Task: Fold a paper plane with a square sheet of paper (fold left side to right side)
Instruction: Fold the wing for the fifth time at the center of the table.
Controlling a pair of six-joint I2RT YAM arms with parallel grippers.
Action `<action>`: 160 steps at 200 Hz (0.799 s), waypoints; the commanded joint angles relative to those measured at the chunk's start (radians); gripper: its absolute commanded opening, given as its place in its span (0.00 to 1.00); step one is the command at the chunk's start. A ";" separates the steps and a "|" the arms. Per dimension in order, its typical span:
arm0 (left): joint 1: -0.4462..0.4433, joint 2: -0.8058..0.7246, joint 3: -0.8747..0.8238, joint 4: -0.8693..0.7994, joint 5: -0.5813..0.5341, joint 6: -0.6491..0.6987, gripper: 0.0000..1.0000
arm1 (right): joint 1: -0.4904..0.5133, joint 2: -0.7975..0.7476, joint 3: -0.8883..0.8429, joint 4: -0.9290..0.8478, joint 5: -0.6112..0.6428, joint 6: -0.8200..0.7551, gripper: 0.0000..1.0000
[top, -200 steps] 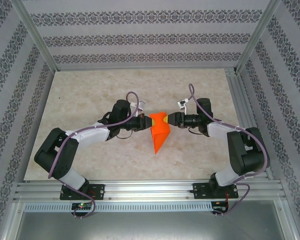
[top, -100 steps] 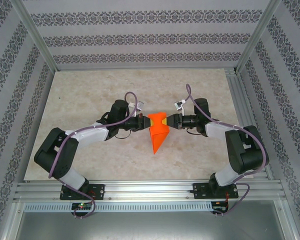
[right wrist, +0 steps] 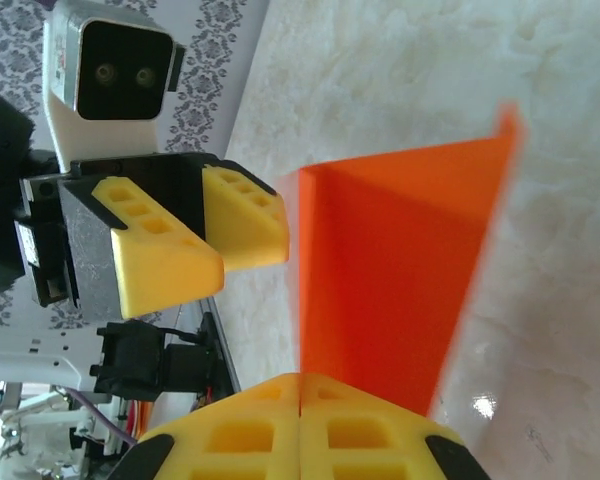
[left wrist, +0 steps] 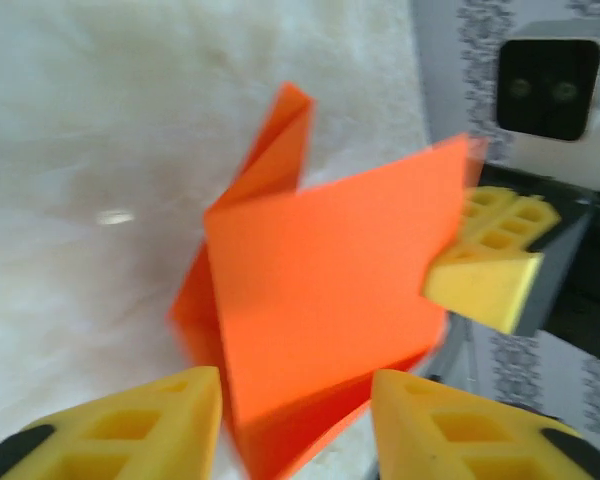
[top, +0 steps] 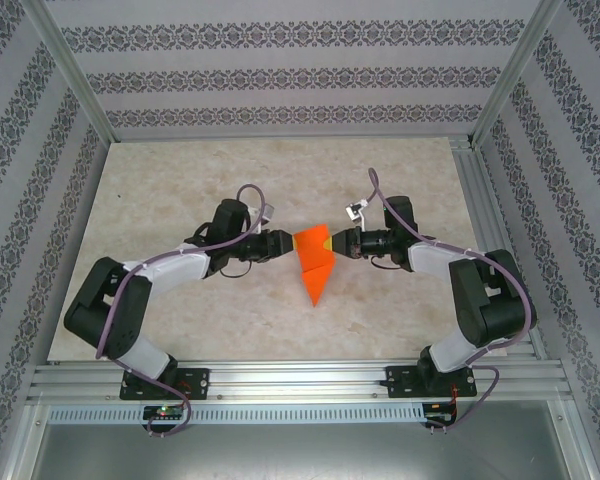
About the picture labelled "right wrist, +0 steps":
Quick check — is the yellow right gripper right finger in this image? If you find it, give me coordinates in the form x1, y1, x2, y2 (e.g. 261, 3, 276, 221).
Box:
299, 372, 491, 480

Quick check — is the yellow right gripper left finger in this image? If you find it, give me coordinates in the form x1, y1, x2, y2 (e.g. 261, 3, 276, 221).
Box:
112, 372, 301, 480

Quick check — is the orange paper sheet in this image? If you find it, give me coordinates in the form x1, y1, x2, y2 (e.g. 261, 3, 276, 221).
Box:
297, 102, 526, 419

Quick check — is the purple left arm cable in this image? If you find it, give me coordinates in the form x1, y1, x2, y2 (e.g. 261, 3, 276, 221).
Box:
67, 387, 139, 449

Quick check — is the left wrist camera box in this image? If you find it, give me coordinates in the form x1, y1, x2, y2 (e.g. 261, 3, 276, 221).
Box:
42, 0, 187, 172

